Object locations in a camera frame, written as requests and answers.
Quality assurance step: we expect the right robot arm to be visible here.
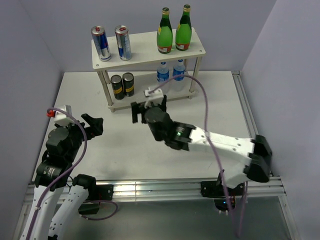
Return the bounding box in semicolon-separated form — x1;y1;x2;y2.
130;96;273;195

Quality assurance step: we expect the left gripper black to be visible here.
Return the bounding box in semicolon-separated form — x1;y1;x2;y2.
55;112;103;161

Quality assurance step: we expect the water bottle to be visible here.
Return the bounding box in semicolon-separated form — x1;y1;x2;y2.
172;59;186;92
156;61;170;94

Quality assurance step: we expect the black gold can left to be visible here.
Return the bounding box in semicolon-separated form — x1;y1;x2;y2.
110;74;125;100

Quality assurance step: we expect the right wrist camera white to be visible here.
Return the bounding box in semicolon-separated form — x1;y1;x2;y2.
144;87;164;109

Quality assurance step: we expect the black gold can right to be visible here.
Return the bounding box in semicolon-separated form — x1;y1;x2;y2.
122;72;135;97

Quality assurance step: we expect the purple cable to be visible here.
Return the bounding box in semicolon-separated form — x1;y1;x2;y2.
148;73;248;238
24;107;118;240

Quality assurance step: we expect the blue silver can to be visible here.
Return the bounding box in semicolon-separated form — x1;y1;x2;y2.
114;25;132;61
91;26;111;62

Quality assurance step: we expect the green glass bottle front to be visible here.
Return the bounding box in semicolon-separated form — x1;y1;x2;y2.
156;7;173;54

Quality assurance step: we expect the black gold can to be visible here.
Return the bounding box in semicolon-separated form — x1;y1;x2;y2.
110;74;125;100
122;72;135;97

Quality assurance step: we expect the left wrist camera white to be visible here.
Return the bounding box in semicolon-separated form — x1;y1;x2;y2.
46;105;73;127

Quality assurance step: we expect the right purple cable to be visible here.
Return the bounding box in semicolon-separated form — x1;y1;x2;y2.
148;73;248;238

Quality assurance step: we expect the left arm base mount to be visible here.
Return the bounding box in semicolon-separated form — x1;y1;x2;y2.
78;184;114;215

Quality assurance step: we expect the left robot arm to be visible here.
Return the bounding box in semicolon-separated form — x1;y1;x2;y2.
20;109;104;240

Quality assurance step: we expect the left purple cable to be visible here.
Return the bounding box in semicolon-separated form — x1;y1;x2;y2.
24;107;118;240

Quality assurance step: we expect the green glass bottle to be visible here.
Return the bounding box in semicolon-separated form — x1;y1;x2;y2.
156;7;173;54
175;4;192;51

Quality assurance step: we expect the aluminium frame rail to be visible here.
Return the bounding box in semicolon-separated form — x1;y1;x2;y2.
22;69;288;206

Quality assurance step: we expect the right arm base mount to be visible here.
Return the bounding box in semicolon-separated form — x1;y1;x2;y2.
200;180;245;212

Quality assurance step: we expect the white two-tier wooden shelf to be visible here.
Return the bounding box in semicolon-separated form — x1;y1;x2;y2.
91;29;206;112

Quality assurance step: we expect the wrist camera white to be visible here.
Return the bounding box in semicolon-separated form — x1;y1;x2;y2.
46;105;73;127
144;87;164;109

